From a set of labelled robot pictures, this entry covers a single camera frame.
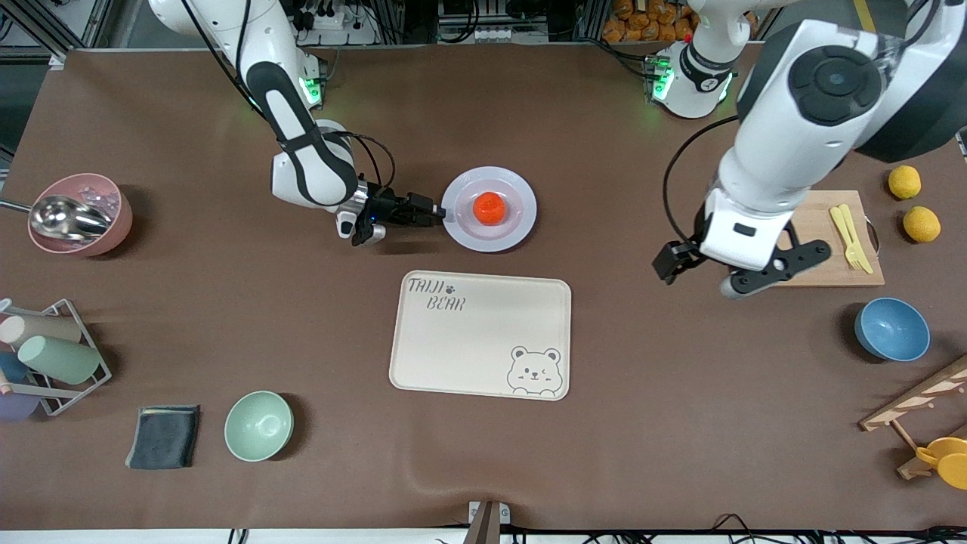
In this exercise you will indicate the orange fruit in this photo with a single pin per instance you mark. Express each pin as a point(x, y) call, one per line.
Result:
point(489, 208)

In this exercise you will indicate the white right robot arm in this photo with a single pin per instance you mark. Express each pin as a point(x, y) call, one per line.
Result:
point(310, 166)

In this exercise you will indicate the white round plate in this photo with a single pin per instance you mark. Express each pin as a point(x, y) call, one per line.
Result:
point(489, 238)

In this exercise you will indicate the purple cup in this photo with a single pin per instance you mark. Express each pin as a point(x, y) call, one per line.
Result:
point(16, 406)

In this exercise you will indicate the dark grey folded cloth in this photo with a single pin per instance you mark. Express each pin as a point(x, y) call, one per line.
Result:
point(162, 438)

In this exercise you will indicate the yellow plastic cup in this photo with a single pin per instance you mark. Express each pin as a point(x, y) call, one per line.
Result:
point(948, 461)

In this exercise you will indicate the yellow plastic knife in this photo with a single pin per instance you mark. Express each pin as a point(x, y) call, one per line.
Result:
point(857, 240)

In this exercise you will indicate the pink bowl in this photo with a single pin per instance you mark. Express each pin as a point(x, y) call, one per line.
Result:
point(117, 234)

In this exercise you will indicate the pile of orange buns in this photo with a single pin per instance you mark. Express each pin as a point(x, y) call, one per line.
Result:
point(642, 23)

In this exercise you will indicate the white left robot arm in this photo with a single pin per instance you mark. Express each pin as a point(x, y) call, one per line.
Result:
point(831, 75)

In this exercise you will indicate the yellow lemon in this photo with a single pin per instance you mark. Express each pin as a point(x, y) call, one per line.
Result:
point(922, 224)
point(904, 183)

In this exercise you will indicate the wooden cutting board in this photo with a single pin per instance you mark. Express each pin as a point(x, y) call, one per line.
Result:
point(823, 264)

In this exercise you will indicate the shiny metal scoop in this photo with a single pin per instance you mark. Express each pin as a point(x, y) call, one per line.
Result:
point(64, 215)

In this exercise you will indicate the white power strip with plugs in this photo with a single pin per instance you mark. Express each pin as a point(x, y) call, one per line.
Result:
point(344, 26)

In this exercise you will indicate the wooden rack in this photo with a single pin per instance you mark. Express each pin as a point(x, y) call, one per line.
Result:
point(914, 399)

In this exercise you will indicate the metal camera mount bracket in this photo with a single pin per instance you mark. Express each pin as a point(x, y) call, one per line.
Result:
point(486, 521)

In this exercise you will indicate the yellow plastic fork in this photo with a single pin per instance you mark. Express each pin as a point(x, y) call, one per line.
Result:
point(844, 234)

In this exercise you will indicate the beige cup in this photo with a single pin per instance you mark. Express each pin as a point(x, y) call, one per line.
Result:
point(41, 329)

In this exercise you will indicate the blue cup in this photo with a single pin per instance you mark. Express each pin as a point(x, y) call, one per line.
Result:
point(11, 366)

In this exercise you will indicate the green cup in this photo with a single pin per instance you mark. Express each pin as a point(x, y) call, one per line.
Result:
point(60, 360)

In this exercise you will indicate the light green bowl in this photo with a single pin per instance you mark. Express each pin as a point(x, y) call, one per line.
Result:
point(258, 426)

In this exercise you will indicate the white empty power strip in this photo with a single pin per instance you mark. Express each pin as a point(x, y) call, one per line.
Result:
point(510, 35)

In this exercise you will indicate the blue bowl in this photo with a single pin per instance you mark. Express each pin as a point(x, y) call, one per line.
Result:
point(893, 329)

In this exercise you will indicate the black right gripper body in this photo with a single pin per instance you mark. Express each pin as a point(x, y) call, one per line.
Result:
point(385, 208)

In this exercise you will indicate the cream tray with bear print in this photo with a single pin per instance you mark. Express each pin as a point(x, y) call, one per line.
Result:
point(468, 340)

